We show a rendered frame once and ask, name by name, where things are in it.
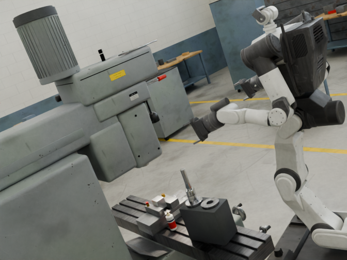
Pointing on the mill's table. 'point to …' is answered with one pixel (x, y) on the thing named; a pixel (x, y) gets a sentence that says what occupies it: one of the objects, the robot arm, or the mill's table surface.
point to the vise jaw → (171, 201)
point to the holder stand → (209, 220)
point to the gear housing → (121, 101)
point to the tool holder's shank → (186, 179)
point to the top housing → (107, 77)
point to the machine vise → (160, 215)
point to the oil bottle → (171, 221)
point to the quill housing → (140, 134)
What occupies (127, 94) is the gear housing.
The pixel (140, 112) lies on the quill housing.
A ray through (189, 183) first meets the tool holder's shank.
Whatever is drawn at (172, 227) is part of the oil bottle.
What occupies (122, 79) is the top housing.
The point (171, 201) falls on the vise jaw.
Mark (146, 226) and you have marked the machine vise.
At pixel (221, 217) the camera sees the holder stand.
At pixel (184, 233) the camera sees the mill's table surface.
